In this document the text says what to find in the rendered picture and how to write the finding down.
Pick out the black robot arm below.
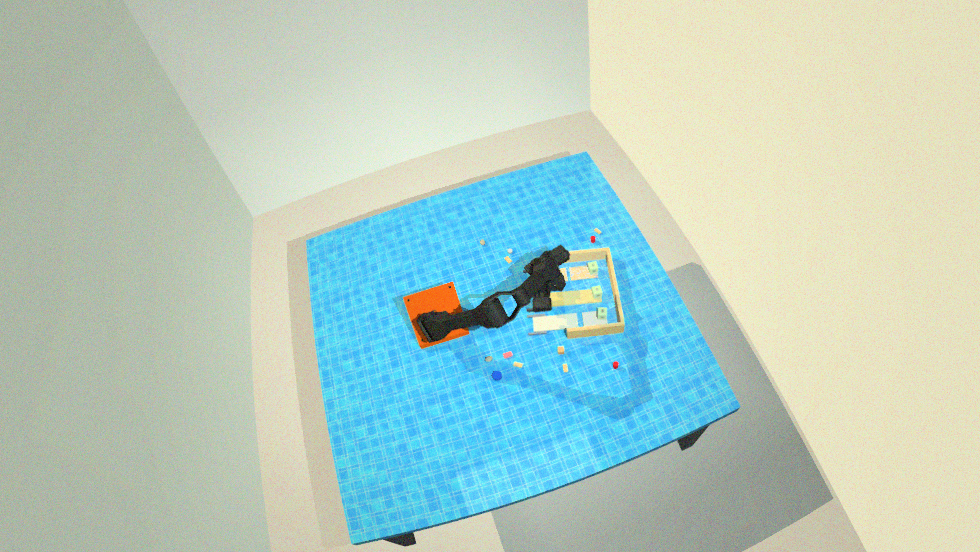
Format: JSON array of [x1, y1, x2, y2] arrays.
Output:
[[416, 244, 570, 343]]

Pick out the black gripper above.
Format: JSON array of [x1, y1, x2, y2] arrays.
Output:
[[532, 282, 552, 313]]

